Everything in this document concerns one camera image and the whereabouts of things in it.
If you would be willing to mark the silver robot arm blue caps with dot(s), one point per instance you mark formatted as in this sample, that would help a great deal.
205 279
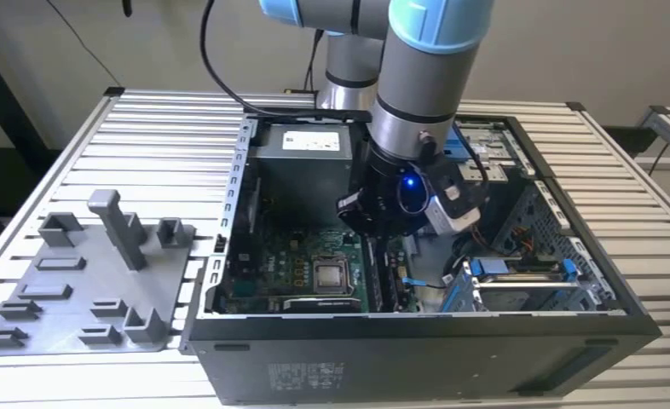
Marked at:
419 85

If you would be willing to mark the grey power supply unit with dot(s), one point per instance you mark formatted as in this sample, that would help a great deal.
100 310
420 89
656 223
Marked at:
303 187

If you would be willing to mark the blue plastic drive carrier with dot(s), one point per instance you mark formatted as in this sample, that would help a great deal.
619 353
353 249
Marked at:
457 147

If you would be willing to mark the silver CPU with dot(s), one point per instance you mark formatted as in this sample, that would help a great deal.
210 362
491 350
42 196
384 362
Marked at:
331 279

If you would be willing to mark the green motherboard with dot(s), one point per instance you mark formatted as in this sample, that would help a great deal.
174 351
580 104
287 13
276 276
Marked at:
288 264

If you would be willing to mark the grey metal drive cage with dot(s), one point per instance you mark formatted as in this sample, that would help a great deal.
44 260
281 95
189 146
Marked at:
496 145

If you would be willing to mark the black graphics card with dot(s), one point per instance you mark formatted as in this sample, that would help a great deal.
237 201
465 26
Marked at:
323 304

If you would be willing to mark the blue disk carrier with disk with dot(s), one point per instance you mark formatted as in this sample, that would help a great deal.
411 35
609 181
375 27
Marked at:
516 294

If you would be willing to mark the black open PC case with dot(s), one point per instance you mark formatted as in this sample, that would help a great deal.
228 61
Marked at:
368 362

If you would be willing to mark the black table corner cap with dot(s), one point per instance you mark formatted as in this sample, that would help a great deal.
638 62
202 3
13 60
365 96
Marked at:
113 91
576 107

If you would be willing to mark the grey plastic parts rack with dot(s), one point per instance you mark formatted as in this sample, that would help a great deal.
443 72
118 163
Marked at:
101 298

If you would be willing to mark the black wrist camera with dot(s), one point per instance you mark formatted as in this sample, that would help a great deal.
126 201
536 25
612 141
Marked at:
453 183

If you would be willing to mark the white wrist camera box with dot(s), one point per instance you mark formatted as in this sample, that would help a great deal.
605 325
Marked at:
453 221

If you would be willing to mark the small black wall antenna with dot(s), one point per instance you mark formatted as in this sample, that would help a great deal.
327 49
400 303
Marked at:
126 7

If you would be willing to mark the black slanted frame bar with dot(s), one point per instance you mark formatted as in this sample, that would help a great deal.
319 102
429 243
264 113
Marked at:
4 89

